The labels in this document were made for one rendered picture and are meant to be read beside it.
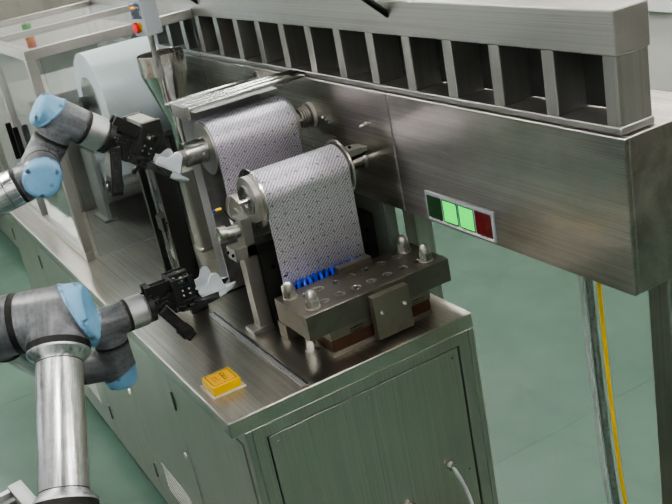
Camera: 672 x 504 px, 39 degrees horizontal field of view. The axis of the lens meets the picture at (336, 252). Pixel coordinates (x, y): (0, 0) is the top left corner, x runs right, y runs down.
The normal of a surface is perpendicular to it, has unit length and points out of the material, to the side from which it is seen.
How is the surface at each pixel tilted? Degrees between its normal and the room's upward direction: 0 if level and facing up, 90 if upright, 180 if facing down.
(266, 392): 0
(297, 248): 90
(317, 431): 90
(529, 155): 90
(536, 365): 0
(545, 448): 0
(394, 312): 90
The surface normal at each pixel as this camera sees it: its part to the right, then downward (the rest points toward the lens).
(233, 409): -0.18, -0.91
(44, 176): 0.30, 0.31
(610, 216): -0.85, 0.33
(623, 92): 0.50, 0.24
